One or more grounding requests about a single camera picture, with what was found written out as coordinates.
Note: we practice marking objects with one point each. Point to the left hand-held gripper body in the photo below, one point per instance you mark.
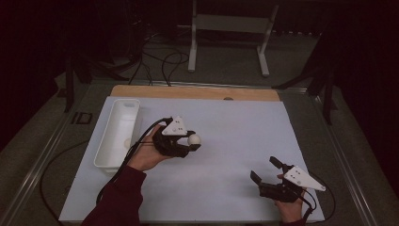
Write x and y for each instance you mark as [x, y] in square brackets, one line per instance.
[175, 127]

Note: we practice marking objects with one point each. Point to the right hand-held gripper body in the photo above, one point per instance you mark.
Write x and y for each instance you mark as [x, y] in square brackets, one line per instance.
[302, 179]

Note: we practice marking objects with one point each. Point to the white plastic bin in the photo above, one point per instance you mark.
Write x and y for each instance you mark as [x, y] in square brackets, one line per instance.
[117, 135]

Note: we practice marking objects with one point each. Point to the person's right hand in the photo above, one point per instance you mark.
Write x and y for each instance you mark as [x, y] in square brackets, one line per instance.
[290, 212]

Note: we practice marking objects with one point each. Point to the person's left hand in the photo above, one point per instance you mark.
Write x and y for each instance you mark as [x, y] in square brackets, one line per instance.
[146, 153]

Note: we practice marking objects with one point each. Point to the black tripod stand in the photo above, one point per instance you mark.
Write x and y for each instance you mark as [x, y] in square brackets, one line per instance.
[69, 91]
[327, 100]

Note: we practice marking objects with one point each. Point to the grey metal stand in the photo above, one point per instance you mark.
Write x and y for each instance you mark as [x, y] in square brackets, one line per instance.
[232, 23]

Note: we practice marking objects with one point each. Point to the black rectangular floor frame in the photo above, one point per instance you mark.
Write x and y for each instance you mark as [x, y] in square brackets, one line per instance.
[82, 118]

